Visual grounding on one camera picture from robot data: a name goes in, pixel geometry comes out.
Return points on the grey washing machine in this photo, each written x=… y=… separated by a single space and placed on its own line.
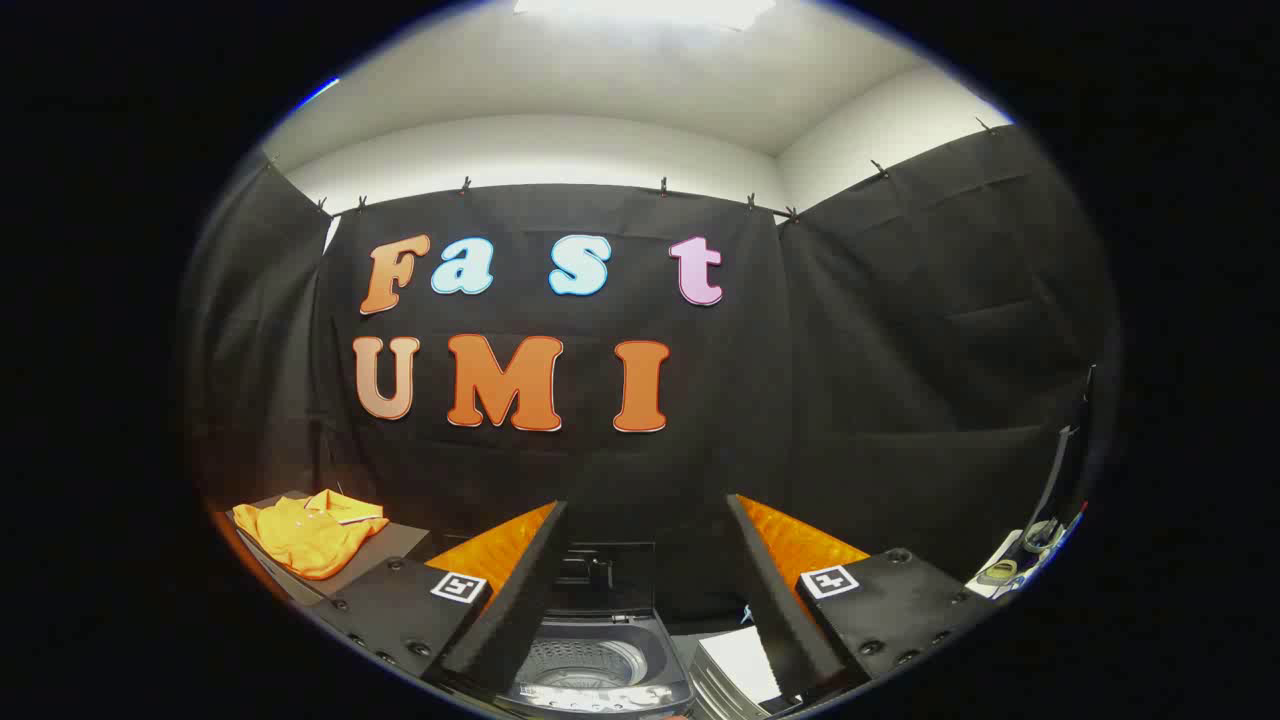
x=640 y=640

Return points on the grey side cabinet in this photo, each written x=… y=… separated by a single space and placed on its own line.
x=395 y=545

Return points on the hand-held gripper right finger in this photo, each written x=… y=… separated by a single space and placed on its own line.
x=785 y=610

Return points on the orange polo shirt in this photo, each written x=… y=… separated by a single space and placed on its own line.
x=305 y=535

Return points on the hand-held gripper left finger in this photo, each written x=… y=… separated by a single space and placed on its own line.
x=510 y=610

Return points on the white side table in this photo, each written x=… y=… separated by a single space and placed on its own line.
x=1005 y=560

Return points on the black backdrop cloth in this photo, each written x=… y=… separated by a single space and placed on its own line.
x=850 y=380

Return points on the white panel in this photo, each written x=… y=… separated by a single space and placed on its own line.
x=742 y=660

